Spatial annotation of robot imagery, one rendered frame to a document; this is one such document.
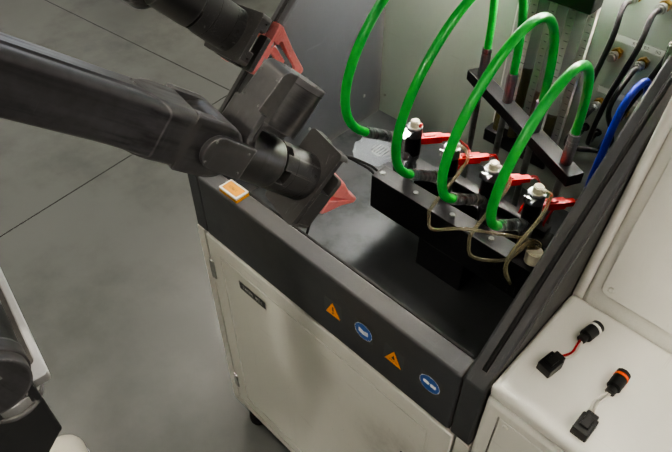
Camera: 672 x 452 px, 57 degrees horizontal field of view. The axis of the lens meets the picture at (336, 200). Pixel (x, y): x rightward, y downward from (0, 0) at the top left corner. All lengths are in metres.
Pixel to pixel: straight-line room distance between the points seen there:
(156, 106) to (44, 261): 2.01
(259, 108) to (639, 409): 0.63
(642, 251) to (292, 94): 0.55
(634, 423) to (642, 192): 0.30
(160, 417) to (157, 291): 0.48
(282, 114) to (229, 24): 0.17
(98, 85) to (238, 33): 0.28
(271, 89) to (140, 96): 0.14
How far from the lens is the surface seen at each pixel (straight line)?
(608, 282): 1.00
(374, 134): 0.98
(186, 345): 2.13
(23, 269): 2.54
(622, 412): 0.93
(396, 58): 1.46
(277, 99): 0.62
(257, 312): 1.36
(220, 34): 0.76
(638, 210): 0.94
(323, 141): 0.71
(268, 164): 0.64
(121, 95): 0.53
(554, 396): 0.91
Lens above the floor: 1.74
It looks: 44 degrees down
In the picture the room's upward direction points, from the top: straight up
